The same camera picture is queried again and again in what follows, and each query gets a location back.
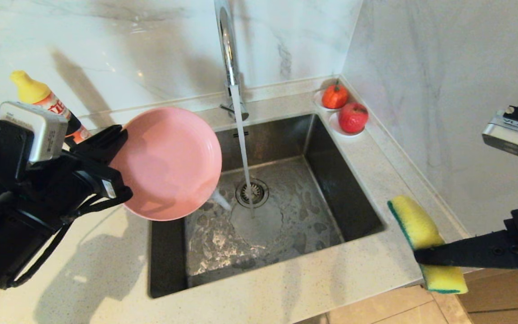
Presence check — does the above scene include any chrome faucet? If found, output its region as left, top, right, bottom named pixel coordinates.
left=213, top=0, right=250, bottom=122

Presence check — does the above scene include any red apple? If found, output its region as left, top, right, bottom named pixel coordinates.
left=339, top=103, right=370, bottom=134

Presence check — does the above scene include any yellow green sponge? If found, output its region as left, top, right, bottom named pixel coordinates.
left=387, top=195, right=469, bottom=295

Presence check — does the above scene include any stainless steel sink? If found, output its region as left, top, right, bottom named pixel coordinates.
left=149, top=112, right=388, bottom=299

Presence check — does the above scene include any metal sink drain strainer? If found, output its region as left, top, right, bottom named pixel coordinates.
left=235, top=179, right=269, bottom=209

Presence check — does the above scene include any light wooden cabinet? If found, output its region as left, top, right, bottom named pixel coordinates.
left=421, top=268, right=518, bottom=324

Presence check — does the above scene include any pink plate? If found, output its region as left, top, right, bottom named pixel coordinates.
left=108, top=107, right=223, bottom=222

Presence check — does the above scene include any orange red tomato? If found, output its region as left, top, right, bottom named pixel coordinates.
left=322, top=80, right=350, bottom=110

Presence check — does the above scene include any yellow-capped dish soap bottle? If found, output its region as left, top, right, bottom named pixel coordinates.
left=10, top=70, right=93, bottom=145

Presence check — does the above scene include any small white dish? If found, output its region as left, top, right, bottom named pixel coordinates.
left=313, top=89, right=349, bottom=112
left=329, top=112, right=367, bottom=137

